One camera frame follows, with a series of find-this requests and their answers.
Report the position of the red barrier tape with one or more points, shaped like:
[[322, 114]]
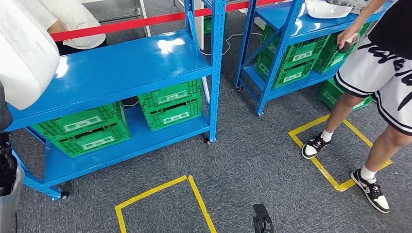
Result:
[[128, 23]]

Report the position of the person's forearm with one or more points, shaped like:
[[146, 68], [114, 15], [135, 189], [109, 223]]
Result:
[[363, 16]]

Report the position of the black knob tool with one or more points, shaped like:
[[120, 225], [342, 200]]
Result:
[[343, 48]]

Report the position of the blue metal shelf rack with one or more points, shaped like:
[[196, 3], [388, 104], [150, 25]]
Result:
[[322, 25], [128, 67]]

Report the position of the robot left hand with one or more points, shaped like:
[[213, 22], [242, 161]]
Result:
[[4, 115]]

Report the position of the grey metal desk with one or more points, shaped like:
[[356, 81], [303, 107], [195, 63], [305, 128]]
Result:
[[112, 8]]

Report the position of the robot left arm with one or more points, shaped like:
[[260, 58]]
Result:
[[9, 205]]

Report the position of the white curved plastic part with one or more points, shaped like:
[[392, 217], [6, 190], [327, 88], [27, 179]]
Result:
[[25, 48], [325, 11]]

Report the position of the yellow floor tape square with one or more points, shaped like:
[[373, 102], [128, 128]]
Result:
[[151, 192], [322, 171]]

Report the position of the person's hand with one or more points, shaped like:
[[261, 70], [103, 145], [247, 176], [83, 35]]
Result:
[[347, 37]]

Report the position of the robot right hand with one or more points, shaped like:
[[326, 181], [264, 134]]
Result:
[[262, 220]]

